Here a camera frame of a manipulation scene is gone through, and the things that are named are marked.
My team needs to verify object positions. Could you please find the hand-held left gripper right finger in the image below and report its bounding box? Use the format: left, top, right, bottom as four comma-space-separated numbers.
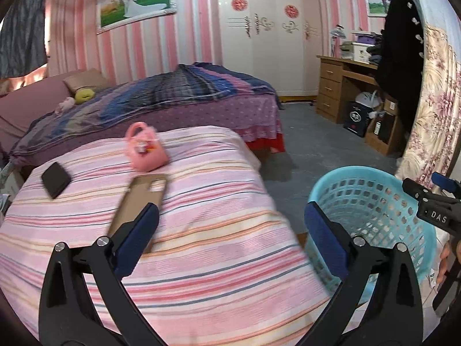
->
288, 201, 423, 346

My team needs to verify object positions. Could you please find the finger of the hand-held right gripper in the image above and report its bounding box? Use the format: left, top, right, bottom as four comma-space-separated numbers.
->
431, 172, 461, 198
402, 177, 438, 206

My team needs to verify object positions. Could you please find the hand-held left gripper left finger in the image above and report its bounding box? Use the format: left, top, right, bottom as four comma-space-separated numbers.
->
39, 202, 170, 346

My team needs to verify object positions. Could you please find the light blue plastic basket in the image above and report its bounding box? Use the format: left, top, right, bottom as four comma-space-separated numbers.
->
304, 166, 437, 307

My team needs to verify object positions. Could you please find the person's right hand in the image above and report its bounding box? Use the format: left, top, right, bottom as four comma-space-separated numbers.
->
437, 240, 460, 286

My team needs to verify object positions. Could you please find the brown phone case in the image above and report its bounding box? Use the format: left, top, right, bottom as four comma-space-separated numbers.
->
107, 175, 168, 255

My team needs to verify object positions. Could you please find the floral curtain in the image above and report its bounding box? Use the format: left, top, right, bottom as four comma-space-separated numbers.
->
394, 25, 461, 191

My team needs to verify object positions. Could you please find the pink striped bed sheet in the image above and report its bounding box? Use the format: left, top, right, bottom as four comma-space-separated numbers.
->
0, 126, 335, 346

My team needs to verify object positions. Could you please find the pink toy handbag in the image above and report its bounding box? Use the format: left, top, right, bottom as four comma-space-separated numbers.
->
125, 122, 169, 171

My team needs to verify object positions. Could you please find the black box with white logo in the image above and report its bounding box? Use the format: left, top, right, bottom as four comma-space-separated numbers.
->
343, 101, 371, 138

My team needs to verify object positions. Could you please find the black wallet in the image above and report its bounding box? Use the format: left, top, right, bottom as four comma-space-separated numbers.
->
41, 161, 72, 200

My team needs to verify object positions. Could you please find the white round appliance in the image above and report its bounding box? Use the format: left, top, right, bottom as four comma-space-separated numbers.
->
355, 90, 383, 110

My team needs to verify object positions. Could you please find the red bed skirt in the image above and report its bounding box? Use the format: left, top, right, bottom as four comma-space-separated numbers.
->
245, 130, 286, 154

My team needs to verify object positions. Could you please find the black hanging coat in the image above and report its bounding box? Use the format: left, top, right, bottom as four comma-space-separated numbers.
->
375, 0, 427, 134

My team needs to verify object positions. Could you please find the wooden desk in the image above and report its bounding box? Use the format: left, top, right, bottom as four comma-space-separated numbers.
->
316, 55, 404, 156

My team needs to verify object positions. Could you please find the dark clothes pile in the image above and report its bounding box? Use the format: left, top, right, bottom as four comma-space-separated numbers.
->
367, 34, 386, 66

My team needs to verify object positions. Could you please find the bed with plaid blanket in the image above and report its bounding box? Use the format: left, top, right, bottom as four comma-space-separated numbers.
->
11, 63, 278, 152

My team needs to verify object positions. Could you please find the purple dotted bed sheet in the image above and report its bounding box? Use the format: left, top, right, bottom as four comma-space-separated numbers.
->
108, 92, 285, 141

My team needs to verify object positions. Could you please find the white storage box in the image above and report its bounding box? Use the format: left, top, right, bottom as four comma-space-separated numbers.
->
340, 41, 371, 62

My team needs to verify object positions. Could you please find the pink plush toy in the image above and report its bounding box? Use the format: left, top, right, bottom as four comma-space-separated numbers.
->
55, 97, 74, 114

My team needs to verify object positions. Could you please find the yellow plush toy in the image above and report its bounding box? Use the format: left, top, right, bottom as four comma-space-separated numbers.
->
74, 87, 95, 104

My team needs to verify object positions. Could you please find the purple box lid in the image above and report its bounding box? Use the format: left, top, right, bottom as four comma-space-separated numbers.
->
351, 31, 379, 43

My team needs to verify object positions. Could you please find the tan pillow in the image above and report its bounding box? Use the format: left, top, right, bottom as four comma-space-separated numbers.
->
63, 68, 112, 96

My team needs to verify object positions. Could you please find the desk lamp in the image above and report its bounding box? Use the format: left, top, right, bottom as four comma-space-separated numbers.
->
330, 25, 348, 57

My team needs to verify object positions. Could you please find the white wardrobe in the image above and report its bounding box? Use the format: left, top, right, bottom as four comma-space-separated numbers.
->
215, 0, 323, 98

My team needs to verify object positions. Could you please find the dark window curtain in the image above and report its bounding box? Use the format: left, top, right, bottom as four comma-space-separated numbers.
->
0, 0, 49, 79

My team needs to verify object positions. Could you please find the large framed wall picture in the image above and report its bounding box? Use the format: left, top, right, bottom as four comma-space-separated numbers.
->
97, 0, 178, 35

